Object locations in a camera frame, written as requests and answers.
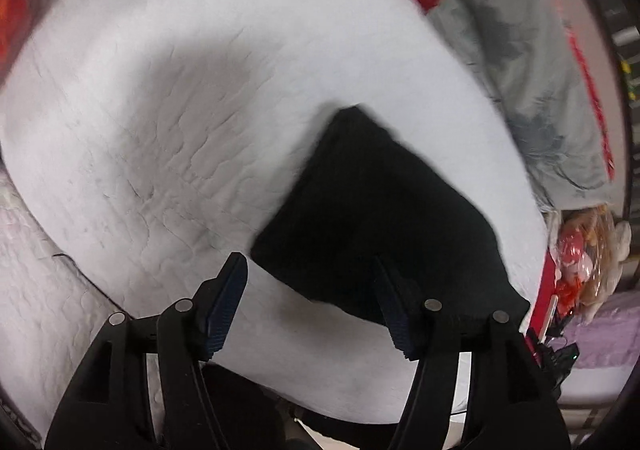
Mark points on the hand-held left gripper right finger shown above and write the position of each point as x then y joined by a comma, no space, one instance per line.
397,325

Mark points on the black pants with yellow patch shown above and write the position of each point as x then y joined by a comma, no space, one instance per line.
390,210

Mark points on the white quilted bed cover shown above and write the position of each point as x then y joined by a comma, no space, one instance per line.
175,104

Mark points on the purple cloth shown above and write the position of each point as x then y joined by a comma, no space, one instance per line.
610,330

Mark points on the plastic bag of stuffed toys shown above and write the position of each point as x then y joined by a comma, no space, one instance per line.
595,250

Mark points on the grey floral pillow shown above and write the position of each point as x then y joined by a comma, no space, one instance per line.
525,54

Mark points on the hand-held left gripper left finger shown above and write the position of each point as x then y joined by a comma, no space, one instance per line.
225,310

